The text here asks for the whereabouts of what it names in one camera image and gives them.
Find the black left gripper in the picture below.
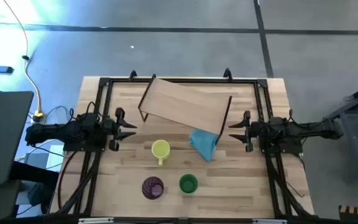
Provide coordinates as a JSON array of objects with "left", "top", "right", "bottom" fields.
[{"left": 103, "top": 107, "right": 138, "bottom": 152}]

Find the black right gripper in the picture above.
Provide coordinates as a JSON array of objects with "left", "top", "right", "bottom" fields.
[{"left": 228, "top": 110, "right": 264, "bottom": 153}]

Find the yellow mug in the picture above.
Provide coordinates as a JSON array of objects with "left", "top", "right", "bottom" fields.
[{"left": 151, "top": 139, "right": 171, "bottom": 166}]

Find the purple faceted plastic cup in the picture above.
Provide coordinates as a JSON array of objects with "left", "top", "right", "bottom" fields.
[{"left": 141, "top": 176, "right": 165, "bottom": 200}]

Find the green plastic cup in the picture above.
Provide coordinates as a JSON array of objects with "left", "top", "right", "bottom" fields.
[{"left": 178, "top": 173, "right": 199, "bottom": 194}]

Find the wooden shelf with black legs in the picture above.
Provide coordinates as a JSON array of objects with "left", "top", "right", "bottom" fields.
[{"left": 137, "top": 73, "right": 233, "bottom": 137}]

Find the blue knitted cup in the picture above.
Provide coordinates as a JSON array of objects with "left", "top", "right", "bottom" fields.
[{"left": 188, "top": 129, "right": 220, "bottom": 163}]

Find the grey flat panel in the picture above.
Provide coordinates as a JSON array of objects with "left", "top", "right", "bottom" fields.
[{"left": 0, "top": 91, "right": 35, "bottom": 187}]

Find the striped wooden crate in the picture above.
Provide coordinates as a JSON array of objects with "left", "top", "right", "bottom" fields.
[{"left": 338, "top": 205, "right": 358, "bottom": 224}]

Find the black aluminium table frame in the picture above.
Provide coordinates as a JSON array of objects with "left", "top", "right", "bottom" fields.
[{"left": 82, "top": 77, "right": 291, "bottom": 218}]

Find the white edge bracket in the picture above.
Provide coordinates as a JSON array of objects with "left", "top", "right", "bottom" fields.
[
  {"left": 252, "top": 218, "right": 287, "bottom": 224},
  {"left": 78, "top": 217, "right": 115, "bottom": 224}
]

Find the cream power cable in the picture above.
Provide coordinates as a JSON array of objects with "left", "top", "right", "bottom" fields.
[{"left": 2, "top": 0, "right": 42, "bottom": 113}]

